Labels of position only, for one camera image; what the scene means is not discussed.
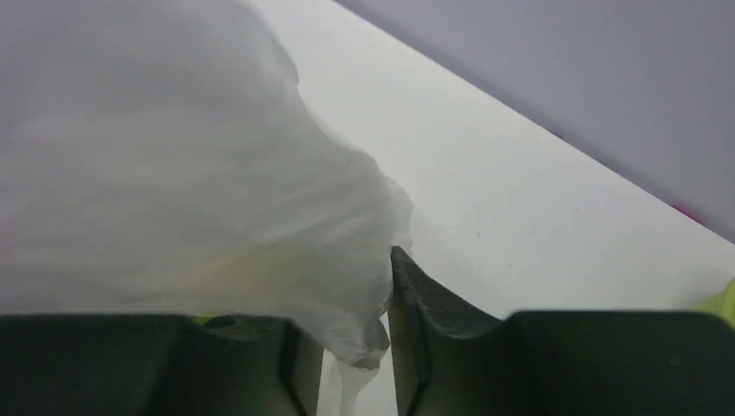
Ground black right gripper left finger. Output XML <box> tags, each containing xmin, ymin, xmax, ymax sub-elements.
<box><xmin>1</xmin><ymin>315</ymin><xmax>322</xmax><ymax>415</ymax></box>

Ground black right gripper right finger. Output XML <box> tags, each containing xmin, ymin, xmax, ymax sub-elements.
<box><xmin>388</xmin><ymin>247</ymin><xmax>734</xmax><ymax>415</ymax></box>

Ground clear plastic bag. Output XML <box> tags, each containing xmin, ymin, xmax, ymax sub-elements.
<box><xmin>1</xmin><ymin>1</ymin><xmax>413</xmax><ymax>415</ymax></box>

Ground green plastic tray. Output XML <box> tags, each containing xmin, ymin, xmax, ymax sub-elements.
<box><xmin>693</xmin><ymin>279</ymin><xmax>735</xmax><ymax>328</ymax></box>

